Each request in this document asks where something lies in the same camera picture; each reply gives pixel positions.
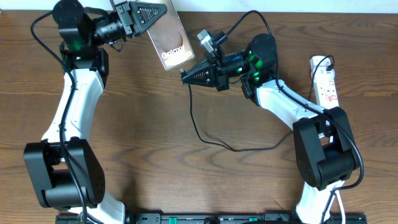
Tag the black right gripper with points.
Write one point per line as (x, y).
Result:
(216, 75)

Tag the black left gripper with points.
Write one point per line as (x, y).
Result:
(135, 10)

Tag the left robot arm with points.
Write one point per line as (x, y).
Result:
(64, 171)

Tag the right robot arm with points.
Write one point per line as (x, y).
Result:
(326, 154)

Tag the black USB plug in strip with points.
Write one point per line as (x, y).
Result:
(330, 67)

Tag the white power strip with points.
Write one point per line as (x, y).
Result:
(323, 81)

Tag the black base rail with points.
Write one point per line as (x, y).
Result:
(273, 217)

